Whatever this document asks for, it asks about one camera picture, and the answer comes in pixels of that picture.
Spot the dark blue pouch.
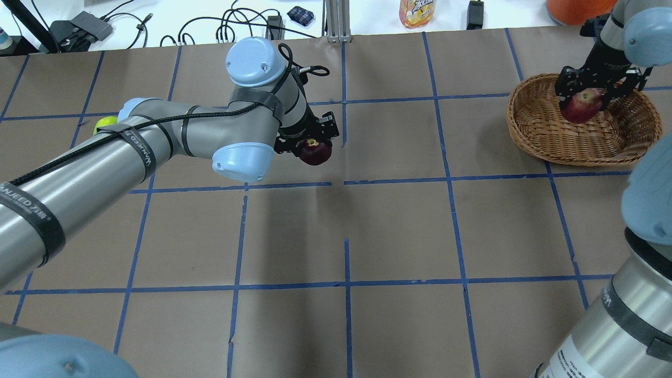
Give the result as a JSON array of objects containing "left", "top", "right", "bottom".
[{"left": 287, "top": 6, "right": 316, "bottom": 27}]

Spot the red yellow apple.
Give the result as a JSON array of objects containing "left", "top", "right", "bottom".
[{"left": 561, "top": 88, "right": 606, "bottom": 124}]

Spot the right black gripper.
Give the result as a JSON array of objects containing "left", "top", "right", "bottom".
[{"left": 555, "top": 40, "right": 649, "bottom": 111}]

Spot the black monitor stand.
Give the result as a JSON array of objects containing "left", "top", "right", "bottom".
[{"left": 2, "top": 1, "right": 113, "bottom": 54}]

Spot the aluminium frame post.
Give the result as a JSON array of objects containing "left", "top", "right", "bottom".
[{"left": 322, "top": 0, "right": 352, "bottom": 44}]

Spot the green apple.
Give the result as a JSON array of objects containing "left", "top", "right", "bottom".
[{"left": 93, "top": 117, "right": 118, "bottom": 135}]

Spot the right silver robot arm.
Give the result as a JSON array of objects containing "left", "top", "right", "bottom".
[{"left": 531, "top": 1, "right": 671, "bottom": 377}]

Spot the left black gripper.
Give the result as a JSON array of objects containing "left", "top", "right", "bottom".
[{"left": 274, "top": 106, "right": 340, "bottom": 158}]

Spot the black power adapter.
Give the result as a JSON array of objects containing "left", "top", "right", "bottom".
[
  {"left": 466, "top": 1, "right": 485, "bottom": 30},
  {"left": 266, "top": 15, "right": 284, "bottom": 40}
]

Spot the dark red apple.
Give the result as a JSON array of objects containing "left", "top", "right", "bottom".
[{"left": 299, "top": 139, "right": 333, "bottom": 166}]

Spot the orange drink bottle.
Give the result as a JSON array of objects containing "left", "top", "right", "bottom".
[{"left": 398, "top": 0, "right": 436, "bottom": 29}]

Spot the orange bucket with lid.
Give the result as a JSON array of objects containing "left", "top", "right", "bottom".
[{"left": 545, "top": 1, "right": 617, "bottom": 25}]

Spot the wicker basket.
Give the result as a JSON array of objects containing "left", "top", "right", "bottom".
[{"left": 506, "top": 73, "right": 663, "bottom": 166}]

